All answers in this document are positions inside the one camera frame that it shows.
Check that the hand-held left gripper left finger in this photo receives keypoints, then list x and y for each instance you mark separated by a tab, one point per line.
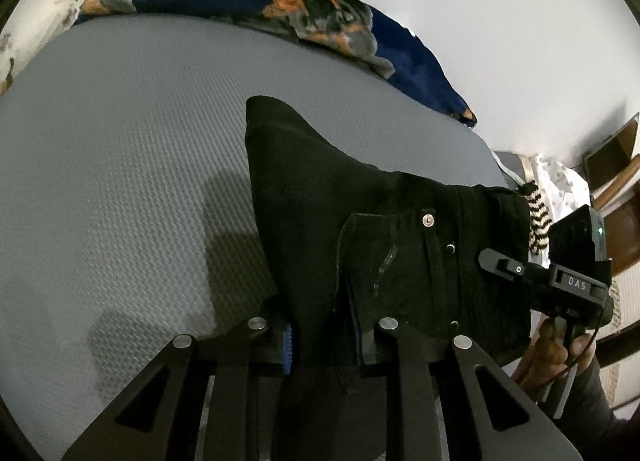
287	351

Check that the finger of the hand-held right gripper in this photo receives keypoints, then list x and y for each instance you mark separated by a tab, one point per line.
510	268

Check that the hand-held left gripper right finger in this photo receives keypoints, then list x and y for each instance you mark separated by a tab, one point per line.
356	341

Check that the black pants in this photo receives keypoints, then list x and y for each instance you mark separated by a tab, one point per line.
310	201

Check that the person's right forearm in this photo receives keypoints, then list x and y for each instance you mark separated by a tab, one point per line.
600	416

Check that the person's right hand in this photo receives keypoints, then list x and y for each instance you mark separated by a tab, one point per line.
547	356

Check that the black white striped cloth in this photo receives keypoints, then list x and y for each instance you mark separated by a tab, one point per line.
539	221

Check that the white ribbed panel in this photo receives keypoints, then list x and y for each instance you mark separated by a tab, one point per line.
622	336

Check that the white dotted cloth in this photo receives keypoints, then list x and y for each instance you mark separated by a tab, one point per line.
560	186

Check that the brown wooden furniture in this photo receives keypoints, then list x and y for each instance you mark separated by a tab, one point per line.
617	181

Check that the grey textured bed mattress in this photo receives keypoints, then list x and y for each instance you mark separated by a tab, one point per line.
125	141

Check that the white printed pillow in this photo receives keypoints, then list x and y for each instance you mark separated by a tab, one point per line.
30	36

